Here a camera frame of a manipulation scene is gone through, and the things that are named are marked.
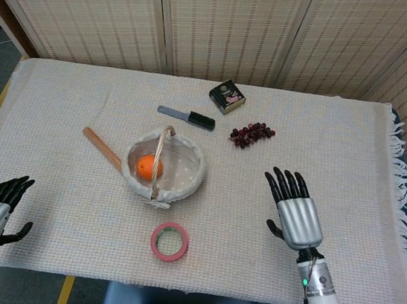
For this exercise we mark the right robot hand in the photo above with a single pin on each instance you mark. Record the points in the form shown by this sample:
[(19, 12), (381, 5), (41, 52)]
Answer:
[(297, 222)]

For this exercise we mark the orange fruit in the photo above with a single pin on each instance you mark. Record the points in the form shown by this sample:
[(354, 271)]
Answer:
[(149, 167)]

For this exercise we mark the fabric-lined wicker basket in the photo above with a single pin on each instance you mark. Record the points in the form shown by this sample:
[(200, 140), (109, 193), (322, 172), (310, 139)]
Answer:
[(165, 167)]

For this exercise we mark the white woven tablecloth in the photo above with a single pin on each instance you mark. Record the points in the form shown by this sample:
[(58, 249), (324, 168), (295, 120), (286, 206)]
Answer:
[(72, 179)]

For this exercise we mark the dark red grape bunch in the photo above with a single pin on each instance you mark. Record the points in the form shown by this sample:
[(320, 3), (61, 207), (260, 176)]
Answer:
[(251, 133)]

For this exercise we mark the pink tape roll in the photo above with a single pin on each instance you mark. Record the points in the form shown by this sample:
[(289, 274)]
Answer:
[(169, 241)]

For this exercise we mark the wooden rolling pin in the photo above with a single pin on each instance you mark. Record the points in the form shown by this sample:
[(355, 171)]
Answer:
[(102, 148)]

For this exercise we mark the black small box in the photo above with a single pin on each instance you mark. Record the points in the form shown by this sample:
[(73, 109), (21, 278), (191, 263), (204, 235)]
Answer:
[(227, 96)]

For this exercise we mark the grey black brush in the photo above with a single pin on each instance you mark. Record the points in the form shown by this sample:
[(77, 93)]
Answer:
[(189, 118)]

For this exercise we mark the woven folding screen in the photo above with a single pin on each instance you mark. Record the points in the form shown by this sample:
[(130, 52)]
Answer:
[(242, 26)]

